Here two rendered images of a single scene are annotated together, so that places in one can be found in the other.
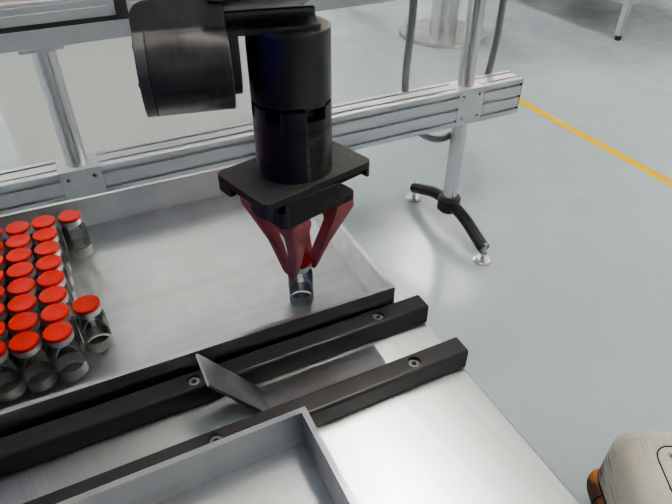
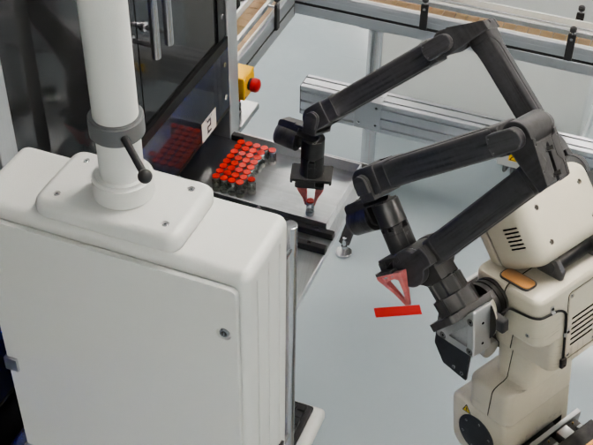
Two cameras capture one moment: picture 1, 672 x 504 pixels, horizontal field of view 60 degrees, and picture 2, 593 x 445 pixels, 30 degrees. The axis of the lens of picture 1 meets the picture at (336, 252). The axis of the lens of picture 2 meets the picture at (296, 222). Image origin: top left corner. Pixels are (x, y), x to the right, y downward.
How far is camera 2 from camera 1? 2.37 m
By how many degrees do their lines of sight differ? 36
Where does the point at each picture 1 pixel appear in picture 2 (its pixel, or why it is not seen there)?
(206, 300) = (287, 198)
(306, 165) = (306, 173)
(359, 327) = (308, 228)
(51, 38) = (378, 26)
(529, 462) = (307, 277)
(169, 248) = not seen: hidden behind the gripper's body
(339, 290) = (322, 218)
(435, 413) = (303, 257)
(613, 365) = not seen: outside the picture
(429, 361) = (311, 245)
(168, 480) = not seen: hidden behind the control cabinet
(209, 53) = (288, 137)
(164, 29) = (284, 126)
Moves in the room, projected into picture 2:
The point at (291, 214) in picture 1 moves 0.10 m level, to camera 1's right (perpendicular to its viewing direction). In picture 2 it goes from (297, 184) to (326, 203)
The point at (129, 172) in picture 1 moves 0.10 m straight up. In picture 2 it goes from (398, 116) to (400, 92)
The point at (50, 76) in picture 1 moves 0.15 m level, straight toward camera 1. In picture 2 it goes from (373, 42) to (358, 66)
